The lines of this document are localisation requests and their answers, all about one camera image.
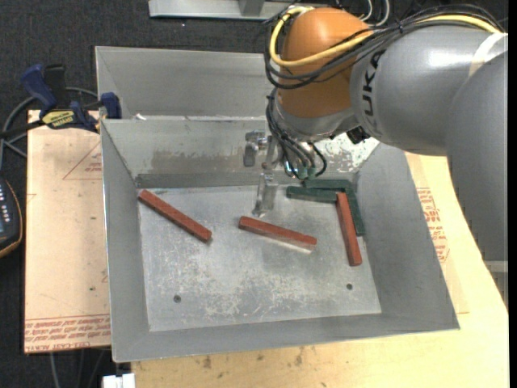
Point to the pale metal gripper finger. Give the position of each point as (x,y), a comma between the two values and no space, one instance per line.
(272,196)
(260,198)

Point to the red-brown flat block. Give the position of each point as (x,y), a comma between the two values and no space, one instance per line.
(276,233)
(349,229)
(174,215)

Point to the dark green flat block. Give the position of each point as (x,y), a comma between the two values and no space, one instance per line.
(358,216)
(311,194)
(329,183)

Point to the grey metal bin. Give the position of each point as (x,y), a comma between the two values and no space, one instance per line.
(250,281)

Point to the brown cardboard board red print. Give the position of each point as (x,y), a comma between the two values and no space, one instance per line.
(64,237)

